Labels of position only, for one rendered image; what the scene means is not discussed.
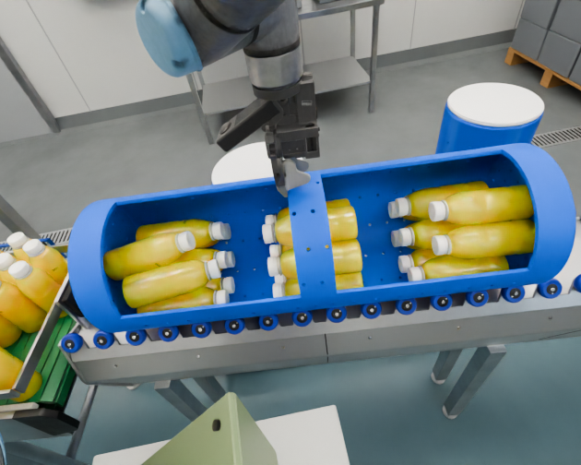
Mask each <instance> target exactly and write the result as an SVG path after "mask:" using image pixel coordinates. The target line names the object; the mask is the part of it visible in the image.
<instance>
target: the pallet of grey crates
mask: <svg viewBox="0 0 581 465"><path fill-rule="evenodd" d="M520 17H521V18H520V20H519V22H518V25H517V28H516V33H515V37H514V39H513V42H512V45H511V47H509V49H508V52H507V55H506V58H505V61H504V62H505V63H507V64H509V65H510V66H513V65H518V64H523V63H527V62H531V63H533V64H535V65H536V66H539V67H541V68H542V69H544V70H545V71H544V74H543V76H542V79H541V81H540V85H542V86H543V87H545V88H546V89H548V88H553V87H558V86H562V85H567V84H570V85H572V86H574V87H576V88H577V89H580V90H581V0H526V1H525V4H524V6H523V10H522V13H521V16H520Z"/></svg>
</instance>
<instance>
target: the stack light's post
mask: <svg viewBox="0 0 581 465"><path fill-rule="evenodd" d="M0 221H1V222H2V223H3V224H4V225H5V226H6V227H7V228H8V229H9V230H10V231H11V232H12V233H23V234H24V235H25V236H26V237H28V238H29V239H42V238H41V237H40V236H39V235H38V234H37V232H36V231H35V230H34V229H33V228H32V227H31V226H30V225H29V224H28V223H27V222H26V221H25V220H24V219H23V218H22V217H21V216H20V215H19V214H18V213H17V212H16V211H15V210H14V208H13V207H12V206H11V205H10V204H9V203H8V202H7V201H6V200H5V199H4V198H3V197H2V196H1V195H0Z"/></svg>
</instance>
